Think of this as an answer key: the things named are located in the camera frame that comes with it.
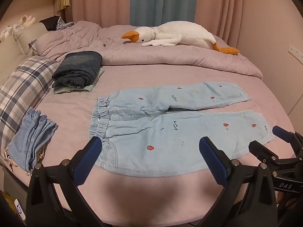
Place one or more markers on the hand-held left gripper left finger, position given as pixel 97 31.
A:
pixel 88 158

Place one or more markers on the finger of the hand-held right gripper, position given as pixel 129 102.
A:
pixel 260 150
pixel 281 133

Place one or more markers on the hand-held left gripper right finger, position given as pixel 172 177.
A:
pixel 213 160

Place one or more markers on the light blue strawberry pants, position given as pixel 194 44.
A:
pixel 165 132

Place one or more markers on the folded dark blue pants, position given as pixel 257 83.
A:
pixel 78 68

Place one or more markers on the person's right hand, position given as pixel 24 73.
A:
pixel 287 202

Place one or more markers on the folded light blue jeans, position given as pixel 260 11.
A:
pixel 30 137

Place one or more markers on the folded light green garment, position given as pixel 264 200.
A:
pixel 93 85

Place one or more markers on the cartoon printed cloth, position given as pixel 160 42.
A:
pixel 10 162

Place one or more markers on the pink bed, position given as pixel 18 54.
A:
pixel 132 80

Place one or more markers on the plaid pillow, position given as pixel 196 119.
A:
pixel 26 80

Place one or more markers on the pink quilt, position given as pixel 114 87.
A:
pixel 165 56

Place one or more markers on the white goose plush toy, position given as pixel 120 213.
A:
pixel 180 34

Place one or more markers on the beige padded headboard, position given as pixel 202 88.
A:
pixel 7 52

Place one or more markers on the plaid shirt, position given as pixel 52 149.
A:
pixel 65 24

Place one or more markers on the beige pillow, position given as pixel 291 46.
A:
pixel 28 35

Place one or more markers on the pink curtain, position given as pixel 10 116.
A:
pixel 217 9
pixel 99 2

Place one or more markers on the dark crumpled garment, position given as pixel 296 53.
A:
pixel 49 23

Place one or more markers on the blue curtain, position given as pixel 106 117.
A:
pixel 151 2

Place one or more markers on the white wall socket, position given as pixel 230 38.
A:
pixel 296 52

